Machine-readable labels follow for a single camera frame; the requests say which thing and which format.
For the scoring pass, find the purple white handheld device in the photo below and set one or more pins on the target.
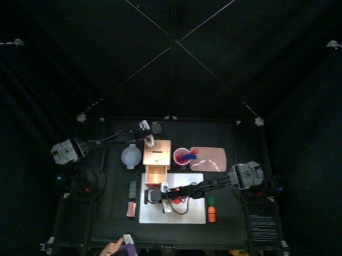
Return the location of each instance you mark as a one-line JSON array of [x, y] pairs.
[[129, 247]]

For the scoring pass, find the person's hand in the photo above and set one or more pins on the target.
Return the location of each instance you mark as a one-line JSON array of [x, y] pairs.
[[110, 248]]

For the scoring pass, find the red plastic cup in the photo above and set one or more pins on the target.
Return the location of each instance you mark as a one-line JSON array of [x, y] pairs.
[[181, 156]]

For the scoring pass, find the toy carrot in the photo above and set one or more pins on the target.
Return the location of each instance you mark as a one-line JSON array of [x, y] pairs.
[[211, 213]]

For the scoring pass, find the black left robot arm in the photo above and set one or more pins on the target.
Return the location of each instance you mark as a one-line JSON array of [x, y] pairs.
[[88, 145]]

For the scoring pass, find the white cutting board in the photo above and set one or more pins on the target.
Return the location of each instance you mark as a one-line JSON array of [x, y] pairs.
[[193, 213]]

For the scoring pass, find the grey frame corner bracket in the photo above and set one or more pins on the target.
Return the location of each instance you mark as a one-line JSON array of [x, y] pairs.
[[80, 117], [16, 42], [259, 121], [332, 44]]

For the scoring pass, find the pink wooden board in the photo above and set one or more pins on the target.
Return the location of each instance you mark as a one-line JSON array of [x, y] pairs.
[[208, 160]]

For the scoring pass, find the wooden drawer box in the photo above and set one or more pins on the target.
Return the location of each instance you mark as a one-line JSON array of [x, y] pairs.
[[156, 152]]

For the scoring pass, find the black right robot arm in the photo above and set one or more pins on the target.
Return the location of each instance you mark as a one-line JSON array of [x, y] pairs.
[[221, 183]]

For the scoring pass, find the grey bowl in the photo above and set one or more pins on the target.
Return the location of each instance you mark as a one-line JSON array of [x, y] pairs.
[[131, 156]]

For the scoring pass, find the green striped block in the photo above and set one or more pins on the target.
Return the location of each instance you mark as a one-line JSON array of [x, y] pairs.
[[132, 190]]

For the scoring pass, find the pink red block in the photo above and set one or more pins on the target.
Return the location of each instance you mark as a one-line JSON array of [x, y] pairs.
[[131, 209]]

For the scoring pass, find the blue utensil with red tip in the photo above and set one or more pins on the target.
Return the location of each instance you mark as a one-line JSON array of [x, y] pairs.
[[188, 156]]

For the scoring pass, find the flat orange-red dough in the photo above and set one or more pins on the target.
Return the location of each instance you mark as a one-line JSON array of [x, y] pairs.
[[177, 200]]

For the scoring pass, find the white text label sticker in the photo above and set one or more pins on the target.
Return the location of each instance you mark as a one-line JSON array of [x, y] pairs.
[[261, 227]]

